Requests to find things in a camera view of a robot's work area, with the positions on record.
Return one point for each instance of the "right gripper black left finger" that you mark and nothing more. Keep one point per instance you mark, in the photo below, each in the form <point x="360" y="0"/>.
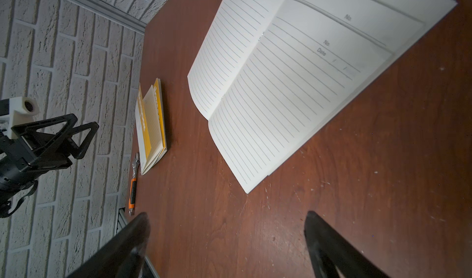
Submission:
<point x="108" y="262"/>

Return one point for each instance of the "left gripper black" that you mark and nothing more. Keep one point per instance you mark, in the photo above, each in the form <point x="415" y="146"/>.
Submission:
<point x="41" y="147"/>

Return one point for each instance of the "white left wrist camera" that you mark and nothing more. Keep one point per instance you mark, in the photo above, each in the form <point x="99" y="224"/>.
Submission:
<point x="16" y="111"/>

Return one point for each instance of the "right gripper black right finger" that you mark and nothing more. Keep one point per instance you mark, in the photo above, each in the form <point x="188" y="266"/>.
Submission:
<point x="331" y="254"/>

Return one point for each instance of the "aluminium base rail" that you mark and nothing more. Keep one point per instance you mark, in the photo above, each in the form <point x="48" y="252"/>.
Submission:
<point x="137" y="260"/>

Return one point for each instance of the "lined notebook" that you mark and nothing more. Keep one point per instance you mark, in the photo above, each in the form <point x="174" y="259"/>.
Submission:
<point x="271" y="73"/>
<point x="150" y="127"/>

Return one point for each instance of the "orange adjustable wrench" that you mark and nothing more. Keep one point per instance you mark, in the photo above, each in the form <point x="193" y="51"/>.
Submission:
<point x="133" y="184"/>

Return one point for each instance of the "left aluminium corner post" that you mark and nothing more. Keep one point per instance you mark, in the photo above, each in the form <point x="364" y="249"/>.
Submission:
<point x="113" y="14"/>

